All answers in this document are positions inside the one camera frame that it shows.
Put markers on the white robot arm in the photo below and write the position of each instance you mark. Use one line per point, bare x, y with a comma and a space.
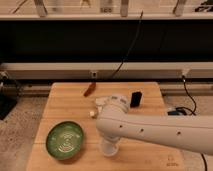
192, 133

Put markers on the black eraser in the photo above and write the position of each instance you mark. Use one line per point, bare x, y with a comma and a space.
135, 99

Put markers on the red-brown marker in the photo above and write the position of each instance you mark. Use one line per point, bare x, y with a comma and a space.
90, 89

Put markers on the blue connector box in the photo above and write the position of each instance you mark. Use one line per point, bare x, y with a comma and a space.
174, 113

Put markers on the green round plate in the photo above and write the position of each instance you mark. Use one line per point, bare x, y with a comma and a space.
64, 140

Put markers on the dark equipment at left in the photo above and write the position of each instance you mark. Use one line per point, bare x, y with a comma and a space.
7, 103

